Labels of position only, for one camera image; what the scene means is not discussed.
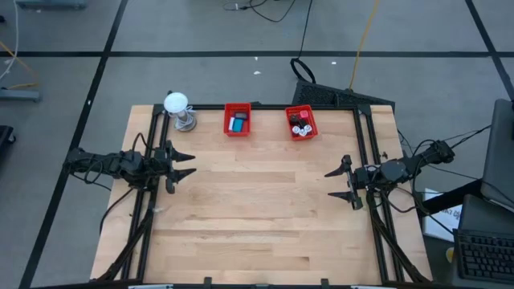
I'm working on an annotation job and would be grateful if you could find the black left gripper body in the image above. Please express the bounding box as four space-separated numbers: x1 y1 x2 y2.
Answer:
154 139 177 195

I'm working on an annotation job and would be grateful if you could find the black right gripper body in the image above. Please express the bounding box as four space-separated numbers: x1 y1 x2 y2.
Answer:
341 154 382 211

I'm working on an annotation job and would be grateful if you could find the red plastic basket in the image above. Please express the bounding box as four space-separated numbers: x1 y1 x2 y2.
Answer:
223 102 253 138
284 104 320 142

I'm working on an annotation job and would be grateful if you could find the white mushroom table lamp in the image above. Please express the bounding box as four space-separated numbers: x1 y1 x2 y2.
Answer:
163 92 198 133

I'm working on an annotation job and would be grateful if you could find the black perforated panel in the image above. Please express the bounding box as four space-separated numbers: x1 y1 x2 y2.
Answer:
292 79 397 110

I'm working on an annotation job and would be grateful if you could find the white paper sheet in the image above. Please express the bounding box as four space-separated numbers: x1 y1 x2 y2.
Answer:
422 187 463 242

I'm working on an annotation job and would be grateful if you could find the black computer keyboard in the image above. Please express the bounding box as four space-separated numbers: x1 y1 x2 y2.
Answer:
453 228 514 287

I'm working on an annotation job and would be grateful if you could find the grey floor stand base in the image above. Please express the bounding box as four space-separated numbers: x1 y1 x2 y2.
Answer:
0 88 43 104
15 0 88 10

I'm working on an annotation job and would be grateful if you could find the black wheeled base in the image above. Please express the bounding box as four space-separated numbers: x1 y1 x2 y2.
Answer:
0 124 17 146

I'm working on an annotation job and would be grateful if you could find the white coiled lamp cable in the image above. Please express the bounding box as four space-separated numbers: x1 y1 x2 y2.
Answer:
174 104 198 130

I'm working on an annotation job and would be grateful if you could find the black aluminium table frame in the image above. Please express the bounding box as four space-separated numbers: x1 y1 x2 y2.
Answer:
96 103 434 284

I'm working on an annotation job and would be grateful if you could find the black looped floor cable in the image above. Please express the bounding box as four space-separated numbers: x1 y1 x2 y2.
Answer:
289 0 317 84

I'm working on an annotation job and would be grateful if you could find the yellow hanging cable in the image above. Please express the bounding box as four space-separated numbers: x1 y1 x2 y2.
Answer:
348 0 381 90

